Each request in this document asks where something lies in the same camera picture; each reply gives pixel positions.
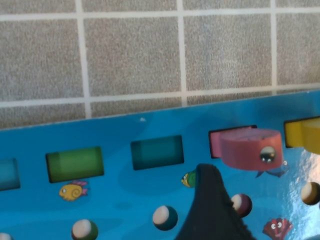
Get pink wooden fish piece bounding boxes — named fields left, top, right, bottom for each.
left=209, top=126, right=283, bottom=171

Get yellow wooden fish piece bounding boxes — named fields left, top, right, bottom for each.
left=284, top=116, right=320, bottom=152

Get colourful wooden puzzle board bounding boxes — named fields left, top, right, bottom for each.
left=0, top=89, right=320, bottom=240

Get grey checked tablecloth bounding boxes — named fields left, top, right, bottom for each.
left=0, top=0, right=320, bottom=131

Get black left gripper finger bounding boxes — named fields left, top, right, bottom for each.
left=175, top=163, right=256, bottom=240

